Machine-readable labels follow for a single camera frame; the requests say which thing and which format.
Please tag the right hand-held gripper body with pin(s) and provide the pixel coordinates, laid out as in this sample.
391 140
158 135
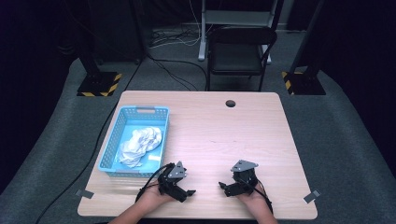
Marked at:
246 177

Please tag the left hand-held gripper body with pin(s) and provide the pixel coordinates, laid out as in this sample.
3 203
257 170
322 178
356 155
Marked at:
174 172

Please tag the white cloth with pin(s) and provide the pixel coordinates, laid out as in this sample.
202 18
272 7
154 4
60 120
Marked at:
138 144

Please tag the blue plastic basket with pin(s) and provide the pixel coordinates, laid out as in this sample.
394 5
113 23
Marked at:
124 127

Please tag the person's right hand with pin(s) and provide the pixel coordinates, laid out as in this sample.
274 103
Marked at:
257 200

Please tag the person's left hand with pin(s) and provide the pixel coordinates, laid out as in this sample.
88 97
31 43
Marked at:
155 197

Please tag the small white label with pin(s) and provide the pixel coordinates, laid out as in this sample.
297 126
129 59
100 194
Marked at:
153 157

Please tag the grey tape piece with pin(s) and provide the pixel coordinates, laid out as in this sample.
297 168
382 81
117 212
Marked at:
312 196
84 193

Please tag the black stand with striped base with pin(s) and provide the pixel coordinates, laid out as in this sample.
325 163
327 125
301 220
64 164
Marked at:
306 82
98 84

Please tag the black folding chair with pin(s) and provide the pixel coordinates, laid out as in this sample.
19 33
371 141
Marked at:
236 57

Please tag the white metal stand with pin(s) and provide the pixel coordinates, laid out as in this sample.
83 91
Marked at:
202 46

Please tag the dark cabinet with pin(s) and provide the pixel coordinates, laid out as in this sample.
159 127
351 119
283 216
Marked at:
118 31

